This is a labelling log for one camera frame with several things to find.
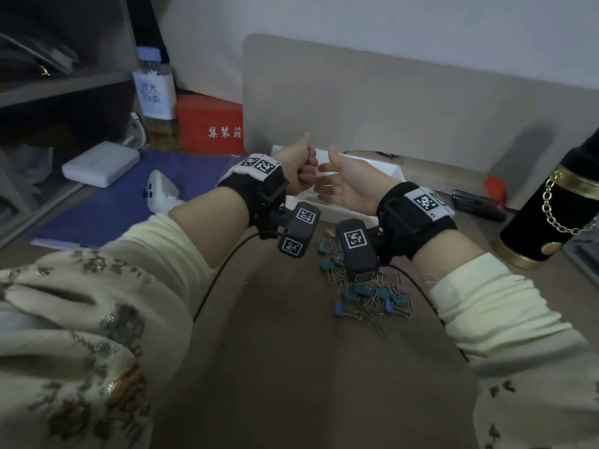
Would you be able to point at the grey shelf unit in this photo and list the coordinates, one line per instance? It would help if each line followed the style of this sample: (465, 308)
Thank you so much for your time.
(61, 98)

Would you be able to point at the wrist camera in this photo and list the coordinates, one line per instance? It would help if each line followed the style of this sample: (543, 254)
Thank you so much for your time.
(299, 229)
(358, 254)

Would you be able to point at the small red object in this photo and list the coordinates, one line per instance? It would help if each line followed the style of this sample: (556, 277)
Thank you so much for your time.
(495, 187)

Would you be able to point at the person's left forearm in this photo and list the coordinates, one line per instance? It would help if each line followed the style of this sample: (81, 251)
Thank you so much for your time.
(117, 332)

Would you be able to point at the white handheld controller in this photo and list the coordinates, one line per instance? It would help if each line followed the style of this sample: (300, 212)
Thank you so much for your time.
(161, 194)

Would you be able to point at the orange ribbed box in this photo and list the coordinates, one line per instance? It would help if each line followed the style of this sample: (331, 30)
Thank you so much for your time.
(206, 123)

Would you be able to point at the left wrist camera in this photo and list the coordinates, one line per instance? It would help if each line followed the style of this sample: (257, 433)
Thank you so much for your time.
(299, 229)

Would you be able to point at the person's left hand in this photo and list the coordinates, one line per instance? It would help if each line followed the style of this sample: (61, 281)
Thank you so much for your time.
(297, 165)

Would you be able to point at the beige desk divider panel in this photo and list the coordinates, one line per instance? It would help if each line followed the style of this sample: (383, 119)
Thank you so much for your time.
(398, 98)

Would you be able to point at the person's right hand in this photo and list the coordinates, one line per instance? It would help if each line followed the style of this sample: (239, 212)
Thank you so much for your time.
(355, 187)

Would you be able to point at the pile of silver paper clips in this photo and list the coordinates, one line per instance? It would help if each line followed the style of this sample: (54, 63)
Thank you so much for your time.
(374, 313)

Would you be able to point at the clear plastic case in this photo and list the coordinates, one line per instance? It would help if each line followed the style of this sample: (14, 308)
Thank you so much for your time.
(582, 257)

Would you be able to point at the blue document folder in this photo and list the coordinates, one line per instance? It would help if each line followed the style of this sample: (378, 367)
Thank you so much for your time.
(103, 210)

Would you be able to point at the white flat adapter box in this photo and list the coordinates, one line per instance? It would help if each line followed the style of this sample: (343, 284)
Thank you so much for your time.
(100, 163)

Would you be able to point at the clear plastic bag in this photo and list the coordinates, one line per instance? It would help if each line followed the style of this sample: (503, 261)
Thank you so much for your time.
(28, 165)

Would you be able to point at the tea bottle with blue cap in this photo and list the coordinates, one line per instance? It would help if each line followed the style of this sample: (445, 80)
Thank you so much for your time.
(154, 93)

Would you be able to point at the white compartment organizer tray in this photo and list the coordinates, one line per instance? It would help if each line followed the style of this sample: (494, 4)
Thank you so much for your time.
(388, 170)

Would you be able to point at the group of coloured binder clips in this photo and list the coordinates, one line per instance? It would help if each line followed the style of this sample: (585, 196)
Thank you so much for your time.
(362, 289)

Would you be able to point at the black screwdriver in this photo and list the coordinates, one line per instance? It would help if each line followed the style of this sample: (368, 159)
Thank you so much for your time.
(477, 205)

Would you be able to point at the person's right forearm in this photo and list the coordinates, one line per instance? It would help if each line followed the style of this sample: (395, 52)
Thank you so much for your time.
(505, 346)

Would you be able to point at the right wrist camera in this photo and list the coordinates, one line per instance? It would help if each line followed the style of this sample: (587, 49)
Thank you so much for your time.
(358, 254)

